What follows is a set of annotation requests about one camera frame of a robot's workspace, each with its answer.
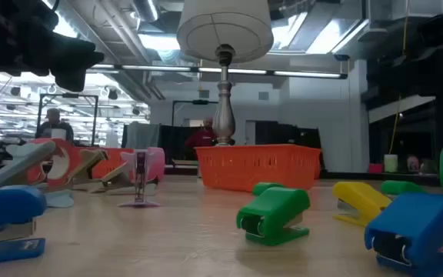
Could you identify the purple staple remover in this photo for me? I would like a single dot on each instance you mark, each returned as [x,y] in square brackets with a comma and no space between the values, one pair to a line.
[140,169]

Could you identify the grey cloth cover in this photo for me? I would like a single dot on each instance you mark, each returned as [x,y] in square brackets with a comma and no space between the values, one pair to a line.
[140,134]

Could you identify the red bin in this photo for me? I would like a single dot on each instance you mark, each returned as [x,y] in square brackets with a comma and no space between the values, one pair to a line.
[375,168]

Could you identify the long ceiling light bar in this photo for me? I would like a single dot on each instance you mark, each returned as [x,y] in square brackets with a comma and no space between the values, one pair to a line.
[160,68]

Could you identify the pink tape roll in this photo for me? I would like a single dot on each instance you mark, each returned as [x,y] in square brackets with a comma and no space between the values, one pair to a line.
[156,163]

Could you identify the pink container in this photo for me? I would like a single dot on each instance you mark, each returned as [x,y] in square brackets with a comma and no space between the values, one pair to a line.
[413,163]

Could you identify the white shade silver table lamp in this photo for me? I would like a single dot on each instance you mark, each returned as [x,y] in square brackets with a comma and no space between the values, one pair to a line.
[225,27]

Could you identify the person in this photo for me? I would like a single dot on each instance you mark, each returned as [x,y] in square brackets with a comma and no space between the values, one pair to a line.
[204,136]
[54,129]

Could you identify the pale green cup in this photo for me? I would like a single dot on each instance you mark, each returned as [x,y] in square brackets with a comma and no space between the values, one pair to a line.
[390,163]

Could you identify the blue stapler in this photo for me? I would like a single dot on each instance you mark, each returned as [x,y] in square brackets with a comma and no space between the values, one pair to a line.
[6,207]
[421,219]

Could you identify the black metal frame stand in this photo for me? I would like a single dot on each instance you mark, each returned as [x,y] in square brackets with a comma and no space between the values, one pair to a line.
[67,95]
[200,102]

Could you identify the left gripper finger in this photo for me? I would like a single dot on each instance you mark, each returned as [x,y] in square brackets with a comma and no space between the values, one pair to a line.
[75,57]

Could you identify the yellow stapler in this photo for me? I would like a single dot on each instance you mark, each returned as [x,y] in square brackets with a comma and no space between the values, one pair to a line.
[360,196]

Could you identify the green stapler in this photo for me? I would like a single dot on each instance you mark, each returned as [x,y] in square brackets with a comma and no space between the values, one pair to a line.
[264,187]
[398,187]
[275,207]

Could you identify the black partition panel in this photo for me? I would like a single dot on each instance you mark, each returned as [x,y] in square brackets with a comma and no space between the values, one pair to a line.
[173,142]
[283,134]

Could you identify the pale blue staple remover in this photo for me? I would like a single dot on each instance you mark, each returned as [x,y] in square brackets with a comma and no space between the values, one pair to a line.
[17,163]

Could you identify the silver ceiling duct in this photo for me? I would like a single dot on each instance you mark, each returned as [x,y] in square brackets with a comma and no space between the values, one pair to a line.
[144,9]

